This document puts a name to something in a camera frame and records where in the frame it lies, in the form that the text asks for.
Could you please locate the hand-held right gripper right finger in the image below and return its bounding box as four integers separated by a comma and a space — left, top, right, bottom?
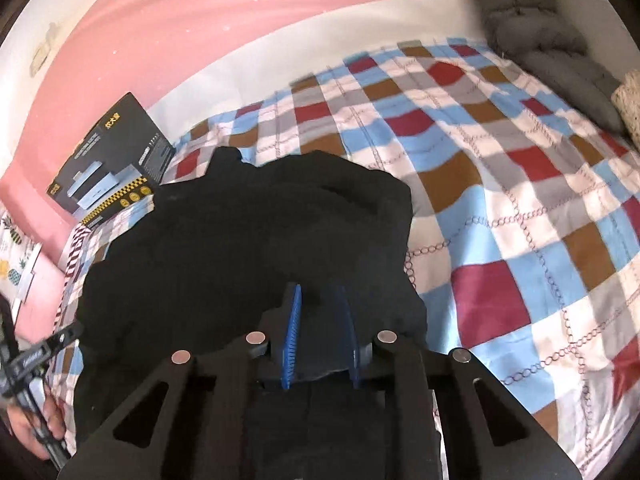
327, 285, 583, 480

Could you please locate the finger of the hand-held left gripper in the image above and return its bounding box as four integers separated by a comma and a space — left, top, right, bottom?
31, 322, 85, 361

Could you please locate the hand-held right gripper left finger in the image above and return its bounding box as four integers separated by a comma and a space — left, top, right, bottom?
57, 284, 306, 480

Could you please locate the black garment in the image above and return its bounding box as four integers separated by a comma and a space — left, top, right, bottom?
74, 147, 442, 480

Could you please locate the person's left hand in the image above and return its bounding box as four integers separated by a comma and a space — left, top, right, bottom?
7, 394, 67, 461

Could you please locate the red white striped cloth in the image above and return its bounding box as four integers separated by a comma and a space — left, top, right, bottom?
55, 222, 103, 337

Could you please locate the pineapple print cloth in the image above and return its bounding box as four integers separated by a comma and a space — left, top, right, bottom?
0, 210, 44, 322

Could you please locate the black cardboard box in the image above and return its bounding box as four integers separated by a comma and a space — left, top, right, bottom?
48, 92, 177, 227

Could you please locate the checkered blanket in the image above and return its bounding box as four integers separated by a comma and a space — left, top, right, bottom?
50, 37, 640, 480

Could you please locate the grey padded jacket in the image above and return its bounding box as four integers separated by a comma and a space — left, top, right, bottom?
467, 0, 629, 134

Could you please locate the beige knitted cushion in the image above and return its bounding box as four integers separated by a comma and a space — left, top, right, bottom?
611, 71, 640, 134

